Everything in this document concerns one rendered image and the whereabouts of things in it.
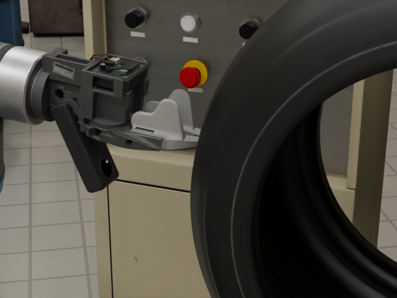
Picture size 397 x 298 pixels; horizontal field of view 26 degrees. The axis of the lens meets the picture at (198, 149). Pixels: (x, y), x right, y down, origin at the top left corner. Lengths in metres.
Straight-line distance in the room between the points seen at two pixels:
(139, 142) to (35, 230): 2.45
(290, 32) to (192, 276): 1.07
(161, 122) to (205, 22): 0.69
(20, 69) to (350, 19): 0.42
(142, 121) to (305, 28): 0.26
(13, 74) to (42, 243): 2.31
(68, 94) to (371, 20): 0.40
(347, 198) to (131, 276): 0.52
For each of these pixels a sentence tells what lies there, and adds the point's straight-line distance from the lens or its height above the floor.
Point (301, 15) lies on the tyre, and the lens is 0.81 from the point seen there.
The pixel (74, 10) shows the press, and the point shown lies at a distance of 5.91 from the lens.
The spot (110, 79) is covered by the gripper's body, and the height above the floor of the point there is 1.29.
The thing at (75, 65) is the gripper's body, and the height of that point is 1.30.
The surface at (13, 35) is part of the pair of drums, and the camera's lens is 4.61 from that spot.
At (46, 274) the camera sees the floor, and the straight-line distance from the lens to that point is 3.11.
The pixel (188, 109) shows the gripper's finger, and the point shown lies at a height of 1.25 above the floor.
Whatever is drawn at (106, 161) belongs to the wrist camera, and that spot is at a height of 1.17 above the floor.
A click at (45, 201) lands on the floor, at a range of 3.62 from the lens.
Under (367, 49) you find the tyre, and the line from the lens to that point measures 0.77.
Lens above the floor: 1.59
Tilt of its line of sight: 23 degrees down
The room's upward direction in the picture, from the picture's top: straight up
